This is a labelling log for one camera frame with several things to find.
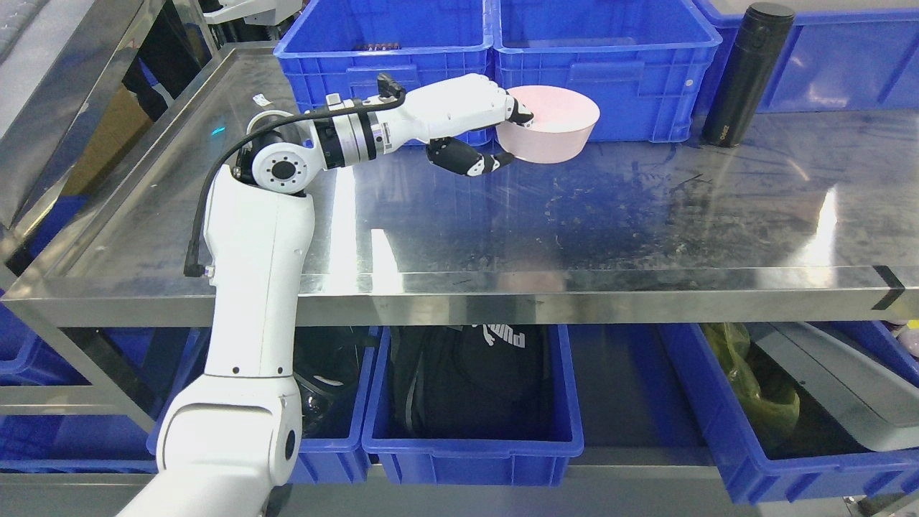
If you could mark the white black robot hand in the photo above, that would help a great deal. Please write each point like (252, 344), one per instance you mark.
(437, 114)

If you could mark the pink plastic bowl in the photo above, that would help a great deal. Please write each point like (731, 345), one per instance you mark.
(563, 121)

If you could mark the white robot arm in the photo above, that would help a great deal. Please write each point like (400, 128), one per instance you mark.
(258, 239)

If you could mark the blue crate top middle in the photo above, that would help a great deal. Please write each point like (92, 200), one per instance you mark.
(641, 62)

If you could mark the blue crate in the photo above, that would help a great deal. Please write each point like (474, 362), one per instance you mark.
(846, 56)
(641, 62)
(440, 51)

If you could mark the blue crate top left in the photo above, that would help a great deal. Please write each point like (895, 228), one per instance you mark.
(440, 51)

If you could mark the black puma bag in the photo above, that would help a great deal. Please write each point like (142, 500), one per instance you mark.
(470, 382)

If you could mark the black helmet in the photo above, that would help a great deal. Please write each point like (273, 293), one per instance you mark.
(327, 367)

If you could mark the black thermos bottle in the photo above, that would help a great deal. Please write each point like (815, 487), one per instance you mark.
(759, 42)

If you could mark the blue bin with black bag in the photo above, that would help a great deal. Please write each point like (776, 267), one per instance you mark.
(540, 462)

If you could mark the blue bin with helmet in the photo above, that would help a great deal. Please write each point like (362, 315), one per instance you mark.
(330, 445)

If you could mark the blue crate top right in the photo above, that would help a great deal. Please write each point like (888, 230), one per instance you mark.
(846, 56)

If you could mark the blue bin lower right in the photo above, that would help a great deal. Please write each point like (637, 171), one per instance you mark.
(749, 474)

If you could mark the steel table frame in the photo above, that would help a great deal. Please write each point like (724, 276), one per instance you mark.
(813, 217)

